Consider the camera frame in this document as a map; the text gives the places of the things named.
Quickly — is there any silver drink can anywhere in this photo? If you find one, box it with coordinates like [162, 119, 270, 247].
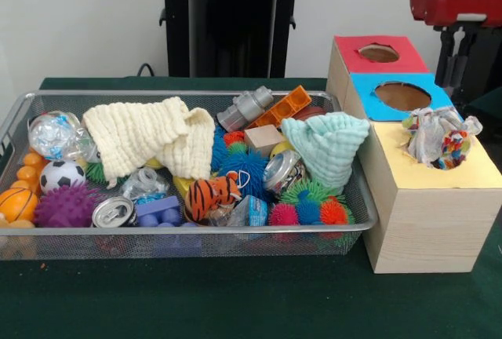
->
[92, 196, 138, 228]

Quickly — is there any tiger plush toy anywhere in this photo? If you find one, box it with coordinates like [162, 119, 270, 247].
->
[184, 176, 243, 223]

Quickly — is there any light blue muslin cloth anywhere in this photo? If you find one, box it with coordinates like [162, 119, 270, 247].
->
[280, 113, 372, 194]

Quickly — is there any rainbow spiky caterpillar toy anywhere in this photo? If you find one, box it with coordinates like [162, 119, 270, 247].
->
[268, 188, 356, 231]

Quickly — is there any orange toy basketball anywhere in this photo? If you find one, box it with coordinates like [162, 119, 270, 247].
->
[0, 188, 39, 223]

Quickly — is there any colourful printed paper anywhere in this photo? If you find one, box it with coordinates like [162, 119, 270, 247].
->
[402, 106, 484, 170]

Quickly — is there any wooden box with three holes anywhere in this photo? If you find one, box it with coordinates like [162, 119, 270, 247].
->
[326, 35, 502, 275]

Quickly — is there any green spiky ball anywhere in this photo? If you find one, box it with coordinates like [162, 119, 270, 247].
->
[280, 178, 347, 203]

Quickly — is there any wire mesh bin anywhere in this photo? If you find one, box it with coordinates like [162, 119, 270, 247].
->
[0, 89, 379, 261]

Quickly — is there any black white soccer ball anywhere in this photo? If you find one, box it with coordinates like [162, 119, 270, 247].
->
[38, 160, 87, 195]

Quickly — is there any purple knobbly ball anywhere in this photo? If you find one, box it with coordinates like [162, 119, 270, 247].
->
[33, 181, 99, 229]

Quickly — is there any purple toy brick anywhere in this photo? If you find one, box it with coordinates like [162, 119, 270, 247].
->
[135, 195, 184, 227]

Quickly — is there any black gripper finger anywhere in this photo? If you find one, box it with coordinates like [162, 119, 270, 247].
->
[434, 26, 458, 88]
[454, 24, 480, 91]

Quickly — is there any crushed plastic water bottle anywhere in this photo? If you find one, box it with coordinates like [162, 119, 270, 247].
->
[27, 110, 97, 162]

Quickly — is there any green covered side table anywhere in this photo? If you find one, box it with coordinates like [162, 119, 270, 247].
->
[466, 87, 502, 151]

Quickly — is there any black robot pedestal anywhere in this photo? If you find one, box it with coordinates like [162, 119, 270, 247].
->
[151, 0, 317, 78]

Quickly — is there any cream muslin cloth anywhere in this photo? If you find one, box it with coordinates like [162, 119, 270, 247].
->
[82, 95, 216, 189]

